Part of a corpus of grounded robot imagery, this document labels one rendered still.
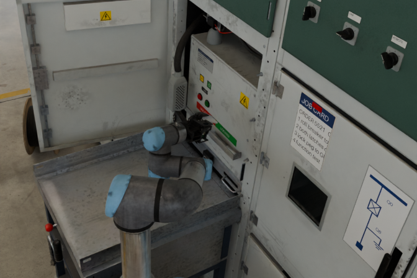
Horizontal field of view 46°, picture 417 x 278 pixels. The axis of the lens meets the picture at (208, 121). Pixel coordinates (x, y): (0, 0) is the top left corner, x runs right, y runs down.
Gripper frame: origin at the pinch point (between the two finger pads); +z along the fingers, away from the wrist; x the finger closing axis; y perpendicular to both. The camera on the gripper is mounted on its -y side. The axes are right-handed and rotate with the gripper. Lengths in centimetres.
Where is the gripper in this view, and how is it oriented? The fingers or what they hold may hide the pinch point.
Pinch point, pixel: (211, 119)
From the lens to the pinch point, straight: 191.2
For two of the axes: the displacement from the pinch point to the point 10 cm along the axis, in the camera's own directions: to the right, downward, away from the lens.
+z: 6.3, -1.8, 7.5
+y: 7.3, 4.5, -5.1
